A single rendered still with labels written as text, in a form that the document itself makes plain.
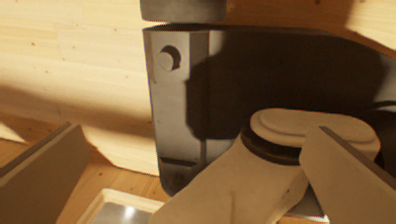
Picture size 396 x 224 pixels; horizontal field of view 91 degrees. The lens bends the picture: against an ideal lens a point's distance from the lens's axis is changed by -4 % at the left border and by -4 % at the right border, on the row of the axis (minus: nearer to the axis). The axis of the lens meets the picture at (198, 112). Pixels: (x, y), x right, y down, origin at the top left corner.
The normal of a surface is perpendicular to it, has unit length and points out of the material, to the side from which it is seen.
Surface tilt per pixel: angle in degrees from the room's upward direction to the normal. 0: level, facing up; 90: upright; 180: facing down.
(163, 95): 0
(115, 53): 0
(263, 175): 90
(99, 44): 0
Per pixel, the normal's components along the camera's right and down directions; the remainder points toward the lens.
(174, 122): -0.21, 0.47
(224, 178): 0.00, -0.88
